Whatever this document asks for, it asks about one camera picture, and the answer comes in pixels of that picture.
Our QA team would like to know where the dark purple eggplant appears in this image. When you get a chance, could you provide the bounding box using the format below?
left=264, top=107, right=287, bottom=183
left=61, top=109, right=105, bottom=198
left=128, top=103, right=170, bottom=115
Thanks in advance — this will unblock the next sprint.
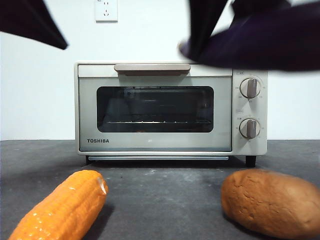
left=177, top=4, right=320, bottom=74

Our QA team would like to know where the glass-windowed oven door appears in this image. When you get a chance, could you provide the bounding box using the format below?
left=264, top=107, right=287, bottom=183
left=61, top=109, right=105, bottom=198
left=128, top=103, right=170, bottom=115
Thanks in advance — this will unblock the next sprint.
left=77, top=63, right=233, bottom=153

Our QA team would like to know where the beige oven knob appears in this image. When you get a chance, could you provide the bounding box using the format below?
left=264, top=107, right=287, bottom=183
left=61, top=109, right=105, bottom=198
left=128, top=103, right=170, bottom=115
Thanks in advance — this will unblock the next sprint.
left=238, top=118, right=261, bottom=140
left=239, top=77, right=262, bottom=99

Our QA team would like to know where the cream Toshiba toaster oven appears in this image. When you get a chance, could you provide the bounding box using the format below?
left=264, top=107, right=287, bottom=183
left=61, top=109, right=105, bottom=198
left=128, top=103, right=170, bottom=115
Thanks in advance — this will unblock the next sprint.
left=73, top=61, right=269, bottom=168

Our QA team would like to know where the black oven foot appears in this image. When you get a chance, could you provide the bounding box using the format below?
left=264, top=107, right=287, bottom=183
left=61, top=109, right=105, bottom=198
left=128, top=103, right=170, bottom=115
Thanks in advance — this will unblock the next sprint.
left=245, top=155, right=257, bottom=168

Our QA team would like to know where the silver crumb tray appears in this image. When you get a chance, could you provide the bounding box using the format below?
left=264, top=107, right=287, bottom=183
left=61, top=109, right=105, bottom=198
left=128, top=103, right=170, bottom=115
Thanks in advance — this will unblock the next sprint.
left=86, top=155, right=231, bottom=162

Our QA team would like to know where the orange corn cob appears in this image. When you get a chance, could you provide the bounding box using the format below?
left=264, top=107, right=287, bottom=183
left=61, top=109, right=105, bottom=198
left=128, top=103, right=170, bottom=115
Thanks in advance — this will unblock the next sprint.
left=7, top=169, right=110, bottom=240

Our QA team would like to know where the brown potato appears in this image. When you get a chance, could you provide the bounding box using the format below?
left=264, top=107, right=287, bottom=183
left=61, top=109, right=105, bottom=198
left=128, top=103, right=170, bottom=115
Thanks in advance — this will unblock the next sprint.
left=220, top=168, right=320, bottom=238

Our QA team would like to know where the white wall socket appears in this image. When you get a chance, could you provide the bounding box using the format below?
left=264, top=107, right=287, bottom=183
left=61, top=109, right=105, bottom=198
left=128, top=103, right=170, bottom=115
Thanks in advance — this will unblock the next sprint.
left=94, top=0, right=119, bottom=23

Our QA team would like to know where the wire oven rack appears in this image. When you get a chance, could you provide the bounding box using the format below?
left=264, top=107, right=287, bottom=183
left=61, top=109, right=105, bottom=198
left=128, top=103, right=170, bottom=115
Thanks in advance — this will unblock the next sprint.
left=104, top=119, right=212, bottom=126

